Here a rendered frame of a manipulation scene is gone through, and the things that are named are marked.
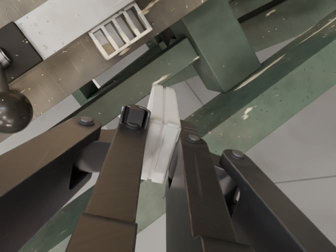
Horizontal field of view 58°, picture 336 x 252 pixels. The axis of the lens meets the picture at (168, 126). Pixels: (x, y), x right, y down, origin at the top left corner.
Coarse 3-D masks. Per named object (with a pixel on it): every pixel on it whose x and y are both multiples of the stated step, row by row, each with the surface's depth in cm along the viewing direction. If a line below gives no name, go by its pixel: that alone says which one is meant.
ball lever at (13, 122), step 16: (0, 48) 32; (0, 64) 32; (0, 80) 29; (0, 96) 24; (16, 96) 25; (0, 112) 24; (16, 112) 25; (32, 112) 26; (0, 128) 25; (16, 128) 25
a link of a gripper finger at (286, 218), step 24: (240, 168) 11; (240, 192) 11; (264, 192) 10; (240, 216) 11; (264, 216) 9; (288, 216) 9; (240, 240) 10; (264, 240) 9; (288, 240) 8; (312, 240) 8
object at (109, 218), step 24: (120, 120) 12; (144, 120) 13; (120, 144) 11; (144, 144) 11; (120, 168) 9; (96, 192) 8; (120, 192) 8; (96, 216) 6; (120, 216) 7; (72, 240) 5; (96, 240) 6; (120, 240) 6
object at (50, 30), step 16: (48, 0) 34; (64, 0) 34; (80, 0) 35; (96, 0) 35; (112, 0) 36; (128, 0) 36; (32, 16) 34; (48, 16) 34; (64, 16) 35; (80, 16) 35; (96, 16) 35; (32, 32) 34; (48, 32) 34; (64, 32) 35; (80, 32) 35; (48, 48) 35; (64, 48) 38; (16, 80) 37
